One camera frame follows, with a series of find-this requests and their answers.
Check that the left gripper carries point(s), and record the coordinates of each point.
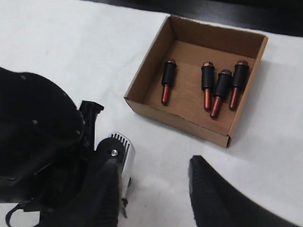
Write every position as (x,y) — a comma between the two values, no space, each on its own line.
(61,179)

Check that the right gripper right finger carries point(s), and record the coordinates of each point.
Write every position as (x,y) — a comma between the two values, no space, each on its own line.
(213,203)

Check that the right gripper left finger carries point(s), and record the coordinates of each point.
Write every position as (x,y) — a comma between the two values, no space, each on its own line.
(104,203)

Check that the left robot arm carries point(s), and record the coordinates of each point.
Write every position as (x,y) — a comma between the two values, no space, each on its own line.
(35,113)

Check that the open brown cardboard box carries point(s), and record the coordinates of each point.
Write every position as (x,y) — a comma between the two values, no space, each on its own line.
(189,113)

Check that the copper bolt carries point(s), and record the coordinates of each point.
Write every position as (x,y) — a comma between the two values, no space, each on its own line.
(207,100)
(216,107)
(234,98)
(165,94)

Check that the black sleeve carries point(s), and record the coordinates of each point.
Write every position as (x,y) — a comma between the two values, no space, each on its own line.
(207,78)
(240,76)
(169,74)
(223,85)

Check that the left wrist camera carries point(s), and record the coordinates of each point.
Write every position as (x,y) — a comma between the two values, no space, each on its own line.
(125,153)

